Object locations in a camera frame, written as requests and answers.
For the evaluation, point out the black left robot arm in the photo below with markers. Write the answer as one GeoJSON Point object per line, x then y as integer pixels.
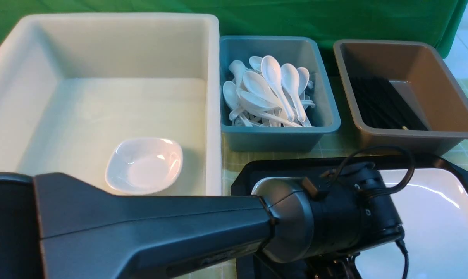
{"type": "Point", "coordinates": [55, 226]}

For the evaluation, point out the brown plastic bin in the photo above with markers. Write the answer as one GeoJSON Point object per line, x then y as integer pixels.
{"type": "Point", "coordinates": [423, 80]}

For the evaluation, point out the black chopsticks bundle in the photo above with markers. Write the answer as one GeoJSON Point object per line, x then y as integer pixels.
{"type": "Point", "coordinates": [381, 105]}

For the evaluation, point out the large white square plate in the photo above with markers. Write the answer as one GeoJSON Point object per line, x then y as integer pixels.
{"type": "Point", "coordinates": [434, 211]}

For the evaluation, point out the green backdrop cloth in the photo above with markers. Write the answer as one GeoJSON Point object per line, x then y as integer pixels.
{"type": "Point", "coordinates": [434, 22]}

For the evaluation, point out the black serving tray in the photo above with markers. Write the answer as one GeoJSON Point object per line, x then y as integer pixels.
{"type": "Point", "coordinates": [392, 167]}

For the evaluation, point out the green checkered tablecloth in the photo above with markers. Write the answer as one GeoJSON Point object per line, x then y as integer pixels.
{"type": "Point", "coordinates": [384, 262]}

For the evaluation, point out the large white plastic tub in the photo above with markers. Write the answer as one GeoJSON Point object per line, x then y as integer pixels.
{"type": "Point", "coordinates": [73, 87]}

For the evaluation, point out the white soup spoon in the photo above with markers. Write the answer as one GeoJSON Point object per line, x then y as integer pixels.
{"type": "Point", "coordinates": [271, 72]}
{"type": "Point", "coordinates": [232, 100]}
{"type": "Point", "coordinates": [259, 107]}
{"type": "Point", "coordinates": [257, 85]}
{"type": "Point", "coordinates": [290, 82]}

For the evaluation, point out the teal plastic bin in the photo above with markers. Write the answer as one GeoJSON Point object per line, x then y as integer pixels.
{"type": "Point", "coordinates": [301, 52]}

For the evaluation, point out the small white bowl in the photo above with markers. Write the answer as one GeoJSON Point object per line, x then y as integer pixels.
{"type": "Point", "coordinates": [143, 166]}

